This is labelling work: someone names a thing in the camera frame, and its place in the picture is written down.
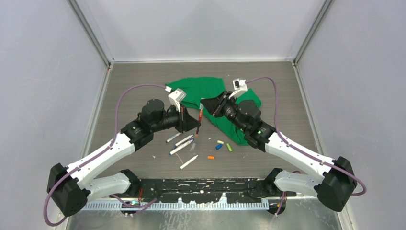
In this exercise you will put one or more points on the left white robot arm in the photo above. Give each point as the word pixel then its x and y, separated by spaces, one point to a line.
pixel 72 187

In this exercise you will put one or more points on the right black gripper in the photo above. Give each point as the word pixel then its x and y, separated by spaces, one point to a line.
pixel 217 104

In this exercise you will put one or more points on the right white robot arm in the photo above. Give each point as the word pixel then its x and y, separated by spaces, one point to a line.
pixel 331 181

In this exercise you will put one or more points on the red orange pen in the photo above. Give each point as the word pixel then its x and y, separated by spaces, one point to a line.
pixel 199 120

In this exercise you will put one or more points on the white marker green tip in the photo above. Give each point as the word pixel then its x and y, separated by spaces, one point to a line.
pixel 188 162

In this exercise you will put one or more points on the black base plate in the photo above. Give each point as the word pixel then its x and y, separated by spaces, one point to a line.
pixel 202 190

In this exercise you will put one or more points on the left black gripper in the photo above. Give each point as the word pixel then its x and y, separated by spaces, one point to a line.
pixel 188 124

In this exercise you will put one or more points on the white marker blue tip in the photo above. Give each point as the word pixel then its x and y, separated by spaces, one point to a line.
pixel 184 140

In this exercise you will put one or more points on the green cloth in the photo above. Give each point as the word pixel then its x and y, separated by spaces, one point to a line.
pixel 208 87

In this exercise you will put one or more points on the white marker blue end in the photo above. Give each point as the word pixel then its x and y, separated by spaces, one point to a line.
pixel 172 152

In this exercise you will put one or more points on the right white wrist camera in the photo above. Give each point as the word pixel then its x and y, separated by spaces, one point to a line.
pixel 240 87

